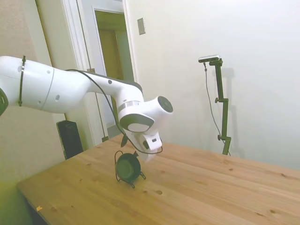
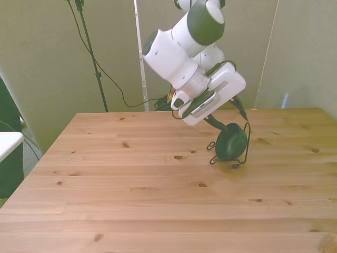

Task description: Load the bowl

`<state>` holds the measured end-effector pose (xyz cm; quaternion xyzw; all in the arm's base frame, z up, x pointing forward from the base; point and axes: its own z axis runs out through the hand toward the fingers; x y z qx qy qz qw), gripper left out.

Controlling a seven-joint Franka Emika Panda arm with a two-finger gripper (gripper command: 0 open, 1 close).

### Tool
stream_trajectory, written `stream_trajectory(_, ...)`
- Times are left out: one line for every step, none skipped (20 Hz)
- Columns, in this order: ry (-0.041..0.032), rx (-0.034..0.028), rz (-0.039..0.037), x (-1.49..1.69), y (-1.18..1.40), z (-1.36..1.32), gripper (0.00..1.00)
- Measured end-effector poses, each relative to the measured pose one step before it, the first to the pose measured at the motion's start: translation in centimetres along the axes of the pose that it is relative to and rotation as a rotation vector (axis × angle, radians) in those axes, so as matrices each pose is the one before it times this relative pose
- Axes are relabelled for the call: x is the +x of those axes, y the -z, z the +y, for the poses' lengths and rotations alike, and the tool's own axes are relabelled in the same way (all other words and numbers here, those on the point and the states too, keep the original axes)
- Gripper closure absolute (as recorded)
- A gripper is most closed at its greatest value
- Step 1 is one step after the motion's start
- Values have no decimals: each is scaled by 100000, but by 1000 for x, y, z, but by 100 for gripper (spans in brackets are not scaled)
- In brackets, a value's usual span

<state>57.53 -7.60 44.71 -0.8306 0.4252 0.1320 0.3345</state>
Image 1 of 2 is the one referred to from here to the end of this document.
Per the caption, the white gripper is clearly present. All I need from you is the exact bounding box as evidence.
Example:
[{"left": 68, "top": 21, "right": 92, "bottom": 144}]
[{"left": 130, "top": 132, "right": 163, "bottom": 164}]

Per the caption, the dark round bowl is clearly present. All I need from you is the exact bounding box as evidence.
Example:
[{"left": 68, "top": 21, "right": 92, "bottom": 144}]
[{"left": 116, "top": 152, "right": 142, "bottom": 183}]

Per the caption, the black tall speaker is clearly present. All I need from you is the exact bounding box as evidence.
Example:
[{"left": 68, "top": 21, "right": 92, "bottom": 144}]
[{"left": 56, "top": 120, "right": 83, "bottom": 160}]

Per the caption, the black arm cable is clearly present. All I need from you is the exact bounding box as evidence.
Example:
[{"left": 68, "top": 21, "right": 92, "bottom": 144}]
[{"left": 65, "top": 68, "right": 164, "bottom": 155}]

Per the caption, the black camera stand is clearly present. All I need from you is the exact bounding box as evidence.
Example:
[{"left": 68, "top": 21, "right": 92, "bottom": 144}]
[{"left": 208, "top": 59, "right": 233, "bottom": 156}]

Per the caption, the grey stand camera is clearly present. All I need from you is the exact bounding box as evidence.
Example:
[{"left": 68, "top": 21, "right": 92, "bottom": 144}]
[{"left": 198, "top": 54, "right": 221, "bottom": 64}]

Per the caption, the grey wall switch plate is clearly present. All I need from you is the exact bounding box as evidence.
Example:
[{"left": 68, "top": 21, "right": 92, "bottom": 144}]
[{"left": 137, "top": 17, "right": 147, "bottom": 36}]

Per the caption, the white door frame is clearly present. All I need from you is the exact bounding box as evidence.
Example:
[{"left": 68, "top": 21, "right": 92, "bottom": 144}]
[{"left": 61, "top": 0, "right": 139, "bottom": 150}]

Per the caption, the black cable strap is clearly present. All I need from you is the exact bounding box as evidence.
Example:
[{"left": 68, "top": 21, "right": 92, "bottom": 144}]
[{"left": 18, "top": 55, "right": 27, "bottom": 107}]

